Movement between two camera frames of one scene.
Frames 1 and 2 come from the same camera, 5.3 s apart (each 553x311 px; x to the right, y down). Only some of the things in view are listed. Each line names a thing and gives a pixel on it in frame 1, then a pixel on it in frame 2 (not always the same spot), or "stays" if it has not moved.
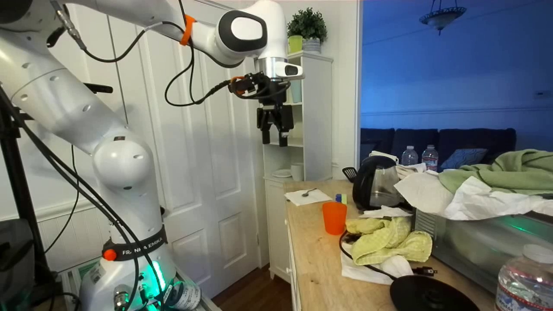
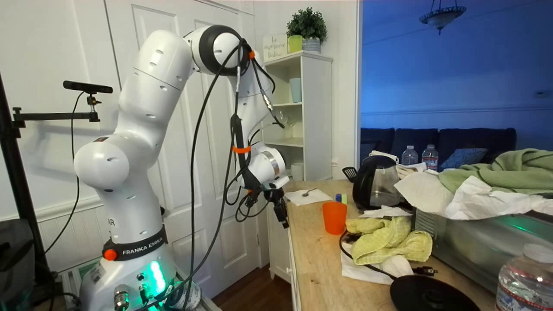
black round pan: [409, 293] stays
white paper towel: [378, 270] stays
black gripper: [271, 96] → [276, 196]
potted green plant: [306, 32] stays
